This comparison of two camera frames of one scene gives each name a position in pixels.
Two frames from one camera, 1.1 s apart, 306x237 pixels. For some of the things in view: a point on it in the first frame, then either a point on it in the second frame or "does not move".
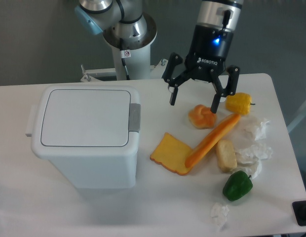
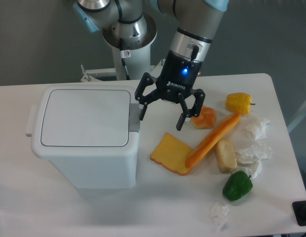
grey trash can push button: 134,117 does not move
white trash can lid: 87,118 does not move
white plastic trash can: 84,131 does not move
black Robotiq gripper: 210,48 to 175,82
